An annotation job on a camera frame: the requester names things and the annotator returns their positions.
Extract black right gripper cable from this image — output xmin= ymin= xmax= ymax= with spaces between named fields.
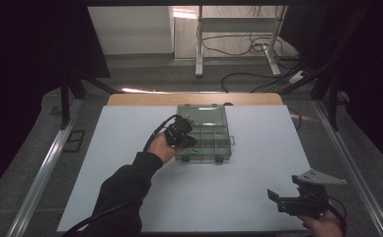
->
xmin=327 ymin=197 xmax=348 ymax=233

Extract black floor cable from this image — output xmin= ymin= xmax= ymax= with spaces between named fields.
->
xmin=220 ymin=70 xmax=300 ymax=94

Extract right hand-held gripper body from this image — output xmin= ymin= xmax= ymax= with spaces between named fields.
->
xmin=276 ymin=168 xmax=347 ymax=219

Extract tangled black cables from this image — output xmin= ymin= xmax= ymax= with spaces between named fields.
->
xmin=200 ymin=32 xmax=300 ymax=63

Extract black rectangular floor frame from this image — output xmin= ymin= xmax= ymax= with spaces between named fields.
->
xmin=62 ymin=129 xmax=87 ymax=153

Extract person's right hand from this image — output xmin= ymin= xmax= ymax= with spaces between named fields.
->
xmin=299 ymin=209 xmax=345 ymax=237

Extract person's left hand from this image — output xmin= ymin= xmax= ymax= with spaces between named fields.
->
xmin=146 ymin=131 xmax=185 ymax=165

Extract aluminium rail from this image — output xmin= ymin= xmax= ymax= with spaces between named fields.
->
xmin=312 ymin=100 xmax=383 ymax=237
xmin=6 ymin=98 xmax=84 ymax=237

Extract white cabinet panel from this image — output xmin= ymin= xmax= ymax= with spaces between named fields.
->
xmin=87 ymin=6 xmax=175 ymax=55

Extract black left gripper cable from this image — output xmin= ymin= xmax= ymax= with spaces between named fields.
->
xmin=61 ymin=114 xmax=182 ymax=237

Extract white power strip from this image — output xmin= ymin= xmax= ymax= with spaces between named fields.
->
xmin=289 ymin=70 xmax=305 ymax=84

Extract black metal stand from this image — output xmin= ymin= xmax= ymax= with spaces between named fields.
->
xmin=59 ymin=63 xmax=123 ymax=130
xmin=279 ymin=62 xmax=342 ymax=132

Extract clear plastic organizer box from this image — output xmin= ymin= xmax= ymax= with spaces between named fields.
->
xmin=173 ymin=104 xmax=236 ymax=164

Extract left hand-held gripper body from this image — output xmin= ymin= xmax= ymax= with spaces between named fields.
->
xmin=164 ymin=115 xmax=199 ymax=149

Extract thin black table cable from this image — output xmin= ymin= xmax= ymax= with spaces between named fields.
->
xmin=287 ymin=107 xmax=303 ymax=131

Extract white metal desk frame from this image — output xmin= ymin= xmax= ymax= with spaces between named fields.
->
xmin=194 ymin=5 xmax=288 ymax=78

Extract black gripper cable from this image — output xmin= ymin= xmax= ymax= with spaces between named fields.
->
xmin=327 ymin=197 xmax=348 ymax=233
xmin=61 ymin=114 xmax=182 ymax=237

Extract white table sheet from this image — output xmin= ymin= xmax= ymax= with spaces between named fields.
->
xmin=56 ymin=105 xmax=313 ymax=233

